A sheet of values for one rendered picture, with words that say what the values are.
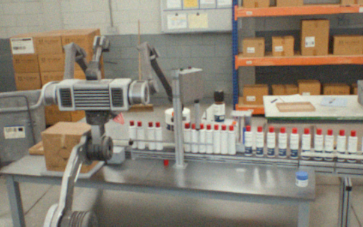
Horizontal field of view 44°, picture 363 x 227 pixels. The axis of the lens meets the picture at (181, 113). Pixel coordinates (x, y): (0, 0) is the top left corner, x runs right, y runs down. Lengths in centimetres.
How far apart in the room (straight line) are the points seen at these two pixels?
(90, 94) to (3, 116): 283
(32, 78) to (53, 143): 363
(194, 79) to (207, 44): 454
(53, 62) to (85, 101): 401
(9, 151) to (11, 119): 39
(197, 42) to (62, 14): 233
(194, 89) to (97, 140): 75
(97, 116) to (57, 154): 66
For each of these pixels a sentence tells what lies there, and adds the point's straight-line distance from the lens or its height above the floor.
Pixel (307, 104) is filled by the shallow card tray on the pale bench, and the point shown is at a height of 80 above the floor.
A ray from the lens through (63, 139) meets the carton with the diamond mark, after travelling 300.
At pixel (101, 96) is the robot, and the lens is 245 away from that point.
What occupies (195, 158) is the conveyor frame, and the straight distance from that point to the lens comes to 311.
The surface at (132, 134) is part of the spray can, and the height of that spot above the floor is 99.
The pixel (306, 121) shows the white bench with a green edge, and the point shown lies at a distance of 429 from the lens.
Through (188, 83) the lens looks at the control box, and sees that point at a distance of 286.
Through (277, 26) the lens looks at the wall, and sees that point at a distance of 737.
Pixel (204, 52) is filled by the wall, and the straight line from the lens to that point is 744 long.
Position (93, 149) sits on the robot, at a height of 115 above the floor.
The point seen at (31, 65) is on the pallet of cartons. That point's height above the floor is 100.
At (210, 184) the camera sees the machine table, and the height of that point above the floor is 83.
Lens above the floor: 204
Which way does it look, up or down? 17 degrees down
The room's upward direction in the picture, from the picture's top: 3 degrees counter-clockwise
